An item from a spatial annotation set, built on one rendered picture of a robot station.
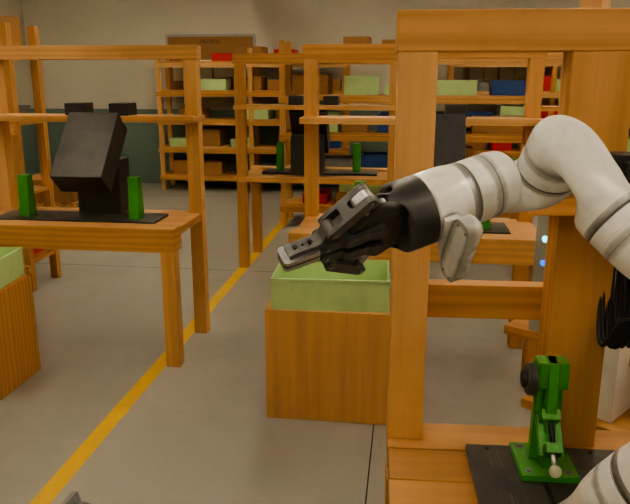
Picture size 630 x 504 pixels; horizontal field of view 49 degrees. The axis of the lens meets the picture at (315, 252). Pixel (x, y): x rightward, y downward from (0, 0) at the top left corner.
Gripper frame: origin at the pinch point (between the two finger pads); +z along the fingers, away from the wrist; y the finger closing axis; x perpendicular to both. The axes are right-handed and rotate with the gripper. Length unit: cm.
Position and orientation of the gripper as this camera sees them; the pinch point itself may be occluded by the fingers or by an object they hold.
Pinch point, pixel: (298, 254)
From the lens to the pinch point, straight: 67.8
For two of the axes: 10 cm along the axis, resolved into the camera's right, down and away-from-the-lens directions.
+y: 0.4, -5.8, -8.1
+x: 4.3, 7.4, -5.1
